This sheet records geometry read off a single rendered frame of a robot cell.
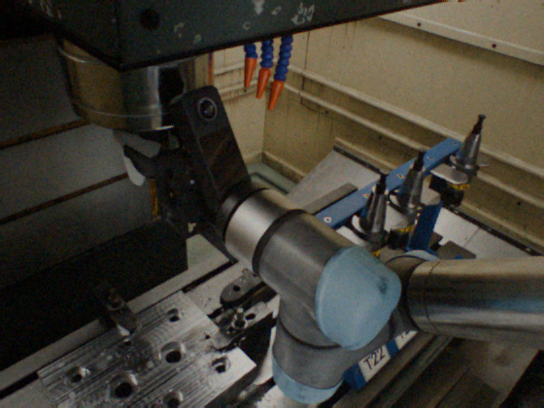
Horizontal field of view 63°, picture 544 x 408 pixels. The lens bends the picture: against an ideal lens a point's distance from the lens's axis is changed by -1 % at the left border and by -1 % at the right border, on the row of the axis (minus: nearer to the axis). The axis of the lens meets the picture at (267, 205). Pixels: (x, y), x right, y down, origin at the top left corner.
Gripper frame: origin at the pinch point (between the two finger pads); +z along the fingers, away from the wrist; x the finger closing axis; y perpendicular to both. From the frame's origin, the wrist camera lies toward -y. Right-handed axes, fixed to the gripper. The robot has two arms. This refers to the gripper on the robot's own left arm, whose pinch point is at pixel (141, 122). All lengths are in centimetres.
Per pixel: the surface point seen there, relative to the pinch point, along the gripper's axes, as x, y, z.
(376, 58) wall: 101, 21, 32
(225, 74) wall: 79, 38, 80
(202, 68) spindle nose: 2.8, -8.8, -8.5
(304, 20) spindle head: 2.7, -16.7, -21.4
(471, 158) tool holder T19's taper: 62, 19, -18
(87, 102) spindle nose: -7.6, -6.0, -3.8
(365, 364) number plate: 28, 49, -25
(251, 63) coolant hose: 13.7, -5.7, -3.8
